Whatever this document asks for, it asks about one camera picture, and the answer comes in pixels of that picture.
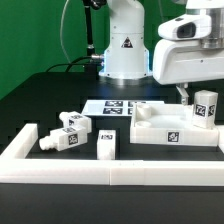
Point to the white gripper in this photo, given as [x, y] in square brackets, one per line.
[181, 62]

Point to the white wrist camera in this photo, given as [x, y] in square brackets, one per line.
[186, 27]

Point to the black camera pole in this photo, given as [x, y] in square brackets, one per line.
[88, 6]

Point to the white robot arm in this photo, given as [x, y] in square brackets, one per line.
[127, 60]

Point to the white sheet with markers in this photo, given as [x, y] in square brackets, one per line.
[109, 107]

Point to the white U-shaped fence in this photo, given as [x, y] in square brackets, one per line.
[16, 167]

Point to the white square tabletop part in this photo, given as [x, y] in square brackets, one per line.
[168, 124]

